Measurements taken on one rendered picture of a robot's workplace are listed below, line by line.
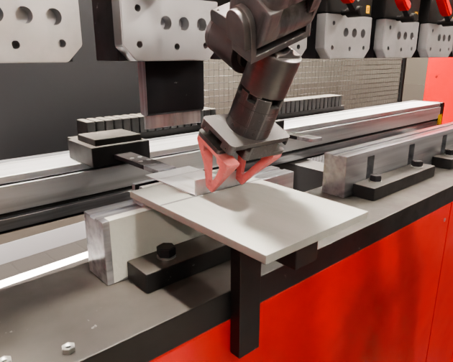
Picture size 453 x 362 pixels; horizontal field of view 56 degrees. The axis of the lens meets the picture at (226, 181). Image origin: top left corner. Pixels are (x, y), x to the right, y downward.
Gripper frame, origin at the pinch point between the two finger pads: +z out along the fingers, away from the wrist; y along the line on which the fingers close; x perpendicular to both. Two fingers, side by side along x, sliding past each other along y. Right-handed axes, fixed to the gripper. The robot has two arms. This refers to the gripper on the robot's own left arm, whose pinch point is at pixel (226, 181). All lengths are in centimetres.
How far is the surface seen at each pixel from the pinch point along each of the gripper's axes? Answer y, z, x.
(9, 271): -9, 182, -131
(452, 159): -85, 11, 2
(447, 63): -213, 18, -61
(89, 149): 7.0, 13.1, -26.7
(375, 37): -49, -14, -17
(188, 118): -1.1, -1.9, -12.7
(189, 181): 1.7, 4.1, -5.2
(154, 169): 2.5, 7.7, -12.9
